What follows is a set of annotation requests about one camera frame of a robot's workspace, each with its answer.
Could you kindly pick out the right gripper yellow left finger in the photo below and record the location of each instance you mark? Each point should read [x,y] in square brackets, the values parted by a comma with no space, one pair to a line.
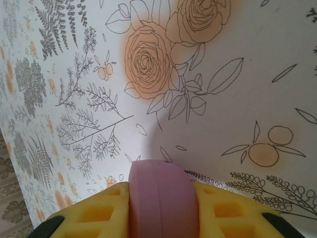
[99,213]

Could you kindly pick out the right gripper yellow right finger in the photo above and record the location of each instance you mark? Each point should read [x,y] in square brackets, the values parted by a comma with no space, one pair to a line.
[235,215]

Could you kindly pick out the pink earbud charging case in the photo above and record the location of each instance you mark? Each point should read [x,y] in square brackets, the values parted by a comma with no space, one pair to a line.
[163,198]

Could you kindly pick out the floral print tablecloth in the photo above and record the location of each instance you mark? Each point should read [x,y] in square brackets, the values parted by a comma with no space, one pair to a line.
[223,99]

